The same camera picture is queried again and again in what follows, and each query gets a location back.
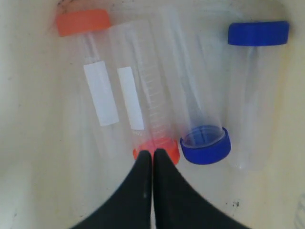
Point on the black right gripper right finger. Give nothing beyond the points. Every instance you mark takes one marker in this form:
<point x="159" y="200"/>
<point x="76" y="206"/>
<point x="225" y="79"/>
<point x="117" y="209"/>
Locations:
<point x="177" y="205"/>

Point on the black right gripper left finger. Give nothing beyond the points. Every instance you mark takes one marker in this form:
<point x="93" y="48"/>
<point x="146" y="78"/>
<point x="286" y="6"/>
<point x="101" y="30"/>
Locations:
<point x="130" y="205"/>

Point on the blue cap tube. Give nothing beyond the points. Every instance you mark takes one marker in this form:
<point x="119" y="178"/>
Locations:
<point x="203" y="138"/>
<point x="256" y="51"/>

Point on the orange cap tube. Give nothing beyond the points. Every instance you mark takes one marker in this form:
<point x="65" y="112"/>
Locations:
<point x="89" y="30"/>
<point x="142" y="90"/>

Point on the small cream plastic bin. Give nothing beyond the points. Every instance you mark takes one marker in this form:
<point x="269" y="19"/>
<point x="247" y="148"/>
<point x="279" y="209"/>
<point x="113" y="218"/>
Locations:
<point x="51" y="175"/>

